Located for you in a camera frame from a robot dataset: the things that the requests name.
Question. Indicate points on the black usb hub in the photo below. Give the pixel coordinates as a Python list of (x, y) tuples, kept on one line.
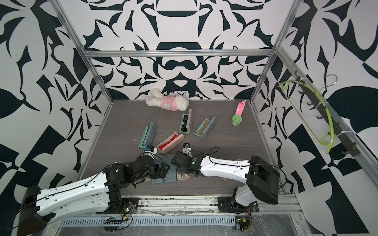
[(112, 224)]

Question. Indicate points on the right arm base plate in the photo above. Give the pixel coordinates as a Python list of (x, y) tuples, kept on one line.
[(228, 205)]

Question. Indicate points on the green clothes hanger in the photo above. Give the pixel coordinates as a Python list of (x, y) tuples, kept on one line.
[(297, 104)]

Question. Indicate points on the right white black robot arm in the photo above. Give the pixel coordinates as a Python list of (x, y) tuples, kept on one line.
[(260, 179)]

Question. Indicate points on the grey case black sunglasses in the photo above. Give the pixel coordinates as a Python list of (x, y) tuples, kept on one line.
[(186, 122)]

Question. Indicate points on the black connector box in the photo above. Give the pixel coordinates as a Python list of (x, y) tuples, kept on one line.
[(242, 224)]

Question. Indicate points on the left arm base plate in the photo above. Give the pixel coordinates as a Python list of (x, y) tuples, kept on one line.
[(124, 205)]

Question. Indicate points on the black wall hook rail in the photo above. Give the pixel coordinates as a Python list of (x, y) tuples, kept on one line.
[(318, 102)]

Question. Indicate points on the pink case red glasses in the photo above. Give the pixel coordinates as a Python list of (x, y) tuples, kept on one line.
[(170, 143)]

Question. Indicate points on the pink case brown glasses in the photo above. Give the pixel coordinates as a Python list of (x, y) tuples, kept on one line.
[(181, 175)]

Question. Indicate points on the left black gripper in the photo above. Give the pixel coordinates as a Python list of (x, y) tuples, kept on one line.
[(158, 174)]

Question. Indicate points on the grey case far left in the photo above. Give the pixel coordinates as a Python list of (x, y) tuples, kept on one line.
[(148, 135)]

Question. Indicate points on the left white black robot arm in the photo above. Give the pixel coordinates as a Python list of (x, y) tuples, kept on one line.
[(99, 193)]

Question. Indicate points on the green lidded jar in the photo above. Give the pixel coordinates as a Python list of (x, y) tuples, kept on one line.
[(236, 120)]

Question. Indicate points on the pink bottle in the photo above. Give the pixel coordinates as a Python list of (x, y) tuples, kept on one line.
[(240, 108)]

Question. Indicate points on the grey case white sunglasses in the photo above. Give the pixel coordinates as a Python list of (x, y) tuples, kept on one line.
[(171, 176)]

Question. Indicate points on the white plush toy pink shirt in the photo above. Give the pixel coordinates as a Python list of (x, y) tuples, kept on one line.
[(171, 102)]

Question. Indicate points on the grey case gold glasses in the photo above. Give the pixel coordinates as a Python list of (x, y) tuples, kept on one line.
[(206, 127)]

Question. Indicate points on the grey case tortoise sunglasses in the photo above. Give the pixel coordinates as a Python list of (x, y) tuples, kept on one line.
[(158, 160)]

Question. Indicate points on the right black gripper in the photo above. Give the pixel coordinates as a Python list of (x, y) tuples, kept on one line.
[(180, 172)]

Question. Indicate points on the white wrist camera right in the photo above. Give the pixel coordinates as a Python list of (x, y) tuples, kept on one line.
[(187, 149)]

